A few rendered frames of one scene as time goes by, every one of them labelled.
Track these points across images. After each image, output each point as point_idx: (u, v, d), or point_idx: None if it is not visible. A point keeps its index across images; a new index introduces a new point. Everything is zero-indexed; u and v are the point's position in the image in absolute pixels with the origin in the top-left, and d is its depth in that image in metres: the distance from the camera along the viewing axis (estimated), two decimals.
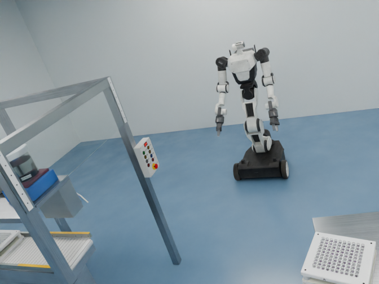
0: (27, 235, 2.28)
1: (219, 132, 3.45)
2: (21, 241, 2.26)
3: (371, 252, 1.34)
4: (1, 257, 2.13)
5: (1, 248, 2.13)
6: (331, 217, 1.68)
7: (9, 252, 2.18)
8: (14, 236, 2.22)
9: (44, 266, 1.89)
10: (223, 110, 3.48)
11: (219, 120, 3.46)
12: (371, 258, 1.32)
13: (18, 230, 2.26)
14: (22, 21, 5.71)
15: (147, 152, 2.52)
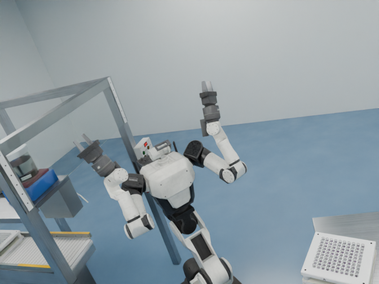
0: (27, 235, 2.28)
1: (86, 138, 1.53)
2: (21, 241, 2.26)
3: (371, 252, 1.34)
4: (1, 257, 2.13)
5: (1, 248, 2.13)
6: (331, 217, 1.68)
7: (9, 252, 2.18)
8: (14, 236, 2.22)
9: (44, 266, 1.89)
10: None
11: (108, 157, 1.57)
12: (371, 258, 1.32)
13: (18, 230, 2.26)
14: (22, 21, 5.71)
15: (147, 152, 2.52)
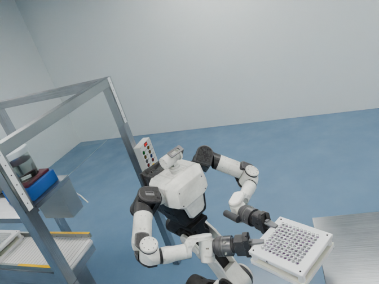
0: (27, 235, 2.28)
1: None
2: (21, 241, 2.26)
3: (323, 244, 1.31)
4: (1, 257, 2.13)
5: (1, 248, 2.13)
6: (331, 217, 1.68)
7: (9, 252, 2.18)
8: (14, 236, 2.22)
9: (44, 266, 1.89)
10: None
11: None
12: (320, 249, 1.28)
13: (18, 230, 2.26)
14: (22, 21, 5.71)
15: (147, 152, 2.52)
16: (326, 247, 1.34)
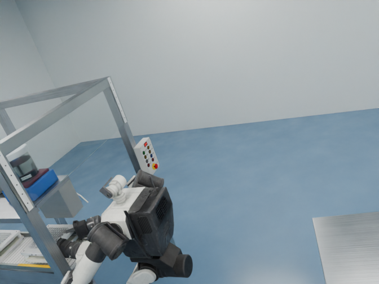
0: (27, 235, 2.28)
1: (72, 233, 2.01)
2: (21, 241, 2.26)
3: (29, 244, 1.98)
4: (1, 257, 2.13)
5: (1, 248, 2.13)
6: (331, 217, 1.68)
7: (9, 252, 2.18)
8: (14, 236, 2.22)
9: (44, 266, 1.89)
10: None
11: None
12: (32, 240, 2.01)
13: (18, 230, 2.26)
14: (22, 21, 5.71)
15: (147, 152, 2.52)
16: None
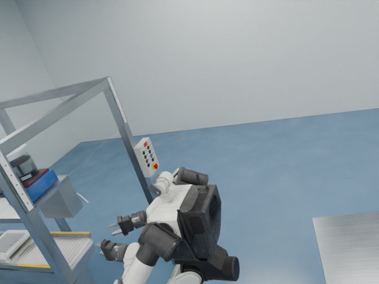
0: None
1: (117, 231, 1.92)
2: None
3: None
4: None
5: None
6: (331, 217, 1.68)
7: None
8: None
9: (44, 266, 1.89)
10: None
11: None
12: None
13: None
14: (22, 21, 5.71)
15: (147, 152, 2.52)
16: None
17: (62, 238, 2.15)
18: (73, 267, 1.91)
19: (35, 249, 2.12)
